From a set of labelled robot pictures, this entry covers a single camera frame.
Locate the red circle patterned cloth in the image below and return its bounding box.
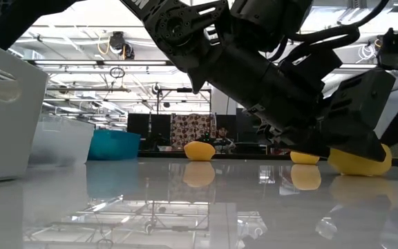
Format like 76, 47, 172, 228
170, 113, 217, 150

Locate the teal plastic basket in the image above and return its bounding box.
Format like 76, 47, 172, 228
87, 129, 142, 161

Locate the ceiling cable reel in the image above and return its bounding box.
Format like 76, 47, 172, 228
108, 30, 136, 60

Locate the person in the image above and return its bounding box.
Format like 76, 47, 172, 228
215, 127, 236, 154

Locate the clear plastic bin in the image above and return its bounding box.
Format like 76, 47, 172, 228
28, 115, 95, 166

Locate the white plastic basket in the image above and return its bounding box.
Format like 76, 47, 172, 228
0, 36, 50, 183

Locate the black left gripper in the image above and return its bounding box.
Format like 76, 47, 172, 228
281, 68, 397, 163

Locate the yellow mango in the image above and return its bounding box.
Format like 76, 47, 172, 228
183, 140, 217, 162
290, 151, 321, 165
327, 143, 393, 177

